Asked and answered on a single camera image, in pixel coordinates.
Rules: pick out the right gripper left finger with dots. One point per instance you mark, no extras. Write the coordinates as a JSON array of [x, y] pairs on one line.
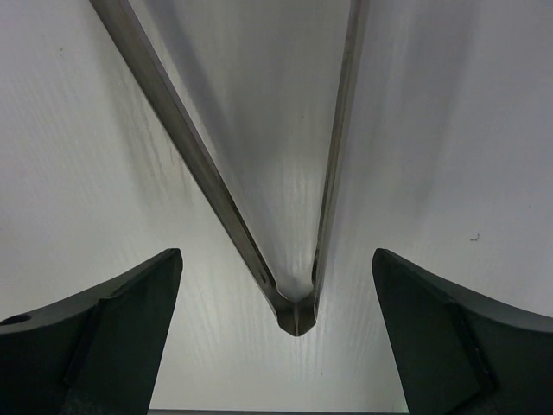
[[95, 352]]

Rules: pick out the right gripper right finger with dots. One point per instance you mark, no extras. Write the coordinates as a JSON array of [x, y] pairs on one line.
[[458, 351]]

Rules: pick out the metal tongs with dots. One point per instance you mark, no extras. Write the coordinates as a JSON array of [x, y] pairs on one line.
[[256, 96]]

